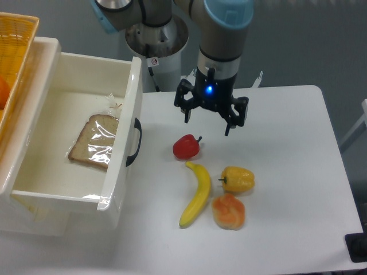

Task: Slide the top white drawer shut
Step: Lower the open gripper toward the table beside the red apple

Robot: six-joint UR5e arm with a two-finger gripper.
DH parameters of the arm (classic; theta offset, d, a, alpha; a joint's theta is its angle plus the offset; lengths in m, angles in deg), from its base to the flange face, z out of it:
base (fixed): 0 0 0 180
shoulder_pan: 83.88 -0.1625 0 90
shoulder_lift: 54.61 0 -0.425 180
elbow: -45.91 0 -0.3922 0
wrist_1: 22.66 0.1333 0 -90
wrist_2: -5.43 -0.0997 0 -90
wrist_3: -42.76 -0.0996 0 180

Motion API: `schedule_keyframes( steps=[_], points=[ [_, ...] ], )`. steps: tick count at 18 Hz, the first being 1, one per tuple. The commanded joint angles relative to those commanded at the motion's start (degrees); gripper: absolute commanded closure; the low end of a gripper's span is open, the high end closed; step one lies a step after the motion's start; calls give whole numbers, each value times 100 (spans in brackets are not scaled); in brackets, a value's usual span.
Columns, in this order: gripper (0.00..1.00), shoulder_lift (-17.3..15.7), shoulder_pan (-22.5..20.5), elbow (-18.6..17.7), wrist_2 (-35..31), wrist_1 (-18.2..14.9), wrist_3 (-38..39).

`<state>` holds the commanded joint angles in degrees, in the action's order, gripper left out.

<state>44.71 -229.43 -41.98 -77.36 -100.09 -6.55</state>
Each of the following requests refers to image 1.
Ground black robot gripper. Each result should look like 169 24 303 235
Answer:
174 52 249 136

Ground white top drawer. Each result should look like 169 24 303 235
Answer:
10 52 143 229

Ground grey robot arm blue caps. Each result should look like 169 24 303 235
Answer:
91 1 254 129

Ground white drawer cabinet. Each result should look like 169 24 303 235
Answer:
1 37 69 236

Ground red bell pepper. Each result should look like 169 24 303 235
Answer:
173 134 202 160

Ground yellow bell pepper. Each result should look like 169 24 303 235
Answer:
219 166 255 193

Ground yellow banana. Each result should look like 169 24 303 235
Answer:
179 162 211 228

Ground bagged bread slice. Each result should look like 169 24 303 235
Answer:
67 93 123 171

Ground yellow wicker basket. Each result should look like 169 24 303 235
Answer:
1 12 40 136

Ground black device at table edge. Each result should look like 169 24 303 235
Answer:
345 233 366 263

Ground orange fruit in basket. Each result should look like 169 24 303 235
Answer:
0 76 11 109

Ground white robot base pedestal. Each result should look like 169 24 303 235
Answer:
125 15 189 92

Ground black drawer handle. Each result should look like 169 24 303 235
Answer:
126 117 142 167

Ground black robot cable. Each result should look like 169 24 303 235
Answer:
146 45 161 93

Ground white frame at right edge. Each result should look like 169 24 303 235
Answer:
339 99 366 154

